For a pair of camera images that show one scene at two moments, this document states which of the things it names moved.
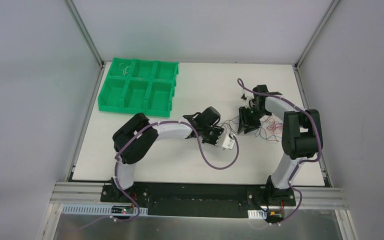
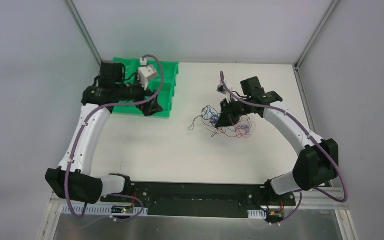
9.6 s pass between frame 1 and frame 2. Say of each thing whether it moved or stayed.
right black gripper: moved
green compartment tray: stayed
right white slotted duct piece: stayed
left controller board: stayed
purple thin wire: moved
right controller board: stayed
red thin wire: moved
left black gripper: moved
